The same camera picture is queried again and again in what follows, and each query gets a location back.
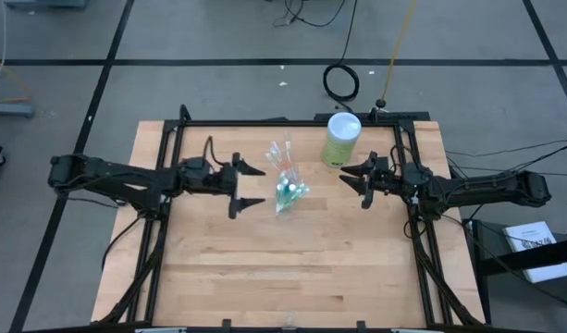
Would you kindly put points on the black aluminium table frame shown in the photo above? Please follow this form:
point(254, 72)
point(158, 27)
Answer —
point(287, 123)

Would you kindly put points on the clear acrylic organizer box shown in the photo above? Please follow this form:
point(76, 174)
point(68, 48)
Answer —
point(287, 178)

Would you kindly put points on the green disinfecting wipes canister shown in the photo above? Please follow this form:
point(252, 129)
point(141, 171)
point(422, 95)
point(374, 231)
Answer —
point(341, 139)

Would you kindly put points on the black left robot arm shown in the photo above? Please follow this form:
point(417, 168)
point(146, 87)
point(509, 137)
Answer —
point(112, 176)

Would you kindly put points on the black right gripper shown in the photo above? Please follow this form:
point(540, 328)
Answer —
point(385, 180)

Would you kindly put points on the white booklet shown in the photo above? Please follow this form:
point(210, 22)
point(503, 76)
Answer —
point(528, 233)

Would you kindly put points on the black side stand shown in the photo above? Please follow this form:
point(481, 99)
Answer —
point(496, 266)

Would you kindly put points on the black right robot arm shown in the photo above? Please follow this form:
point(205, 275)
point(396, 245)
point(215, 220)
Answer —
point(486, 192)

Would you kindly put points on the grey base plate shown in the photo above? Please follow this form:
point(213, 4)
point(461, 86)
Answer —
point(10, 110)

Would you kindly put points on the grey blue floor object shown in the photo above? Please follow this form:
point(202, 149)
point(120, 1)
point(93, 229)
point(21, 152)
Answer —
point(42, 3)

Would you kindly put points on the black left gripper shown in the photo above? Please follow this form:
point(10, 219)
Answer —
point(218, 180)

